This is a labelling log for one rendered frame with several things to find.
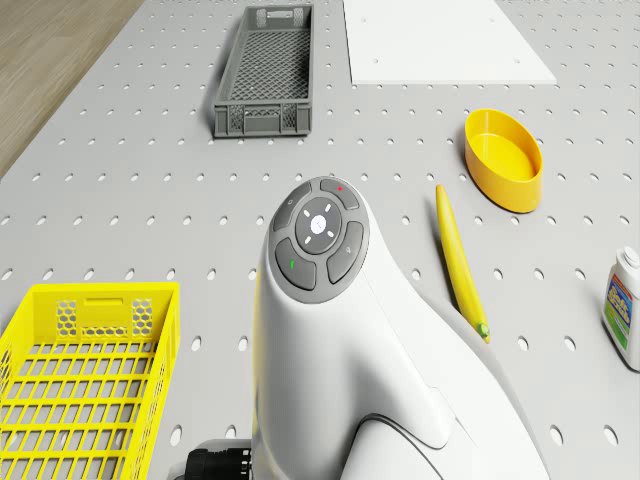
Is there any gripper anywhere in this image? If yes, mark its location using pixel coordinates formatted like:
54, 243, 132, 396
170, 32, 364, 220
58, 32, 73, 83
169, 438, 254, 480

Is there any yellow basket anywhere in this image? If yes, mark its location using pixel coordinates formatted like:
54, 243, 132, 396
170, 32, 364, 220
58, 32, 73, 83
0, 282, 182, 480

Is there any banana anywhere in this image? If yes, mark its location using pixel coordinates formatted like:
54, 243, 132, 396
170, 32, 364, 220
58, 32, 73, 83
434, 183, 492, 346

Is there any dark grey basket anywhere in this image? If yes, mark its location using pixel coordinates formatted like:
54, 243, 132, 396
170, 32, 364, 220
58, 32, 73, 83
213, 4, 316, 140

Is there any yellow bowl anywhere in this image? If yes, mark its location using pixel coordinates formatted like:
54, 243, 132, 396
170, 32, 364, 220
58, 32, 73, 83
463, 107, 545, 215

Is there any small white bottle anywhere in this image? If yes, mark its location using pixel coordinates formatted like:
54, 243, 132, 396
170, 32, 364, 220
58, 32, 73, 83
600, 246, 640, 373

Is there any white board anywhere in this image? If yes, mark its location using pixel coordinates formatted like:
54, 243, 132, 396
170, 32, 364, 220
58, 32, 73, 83
342, 0, 559, 87

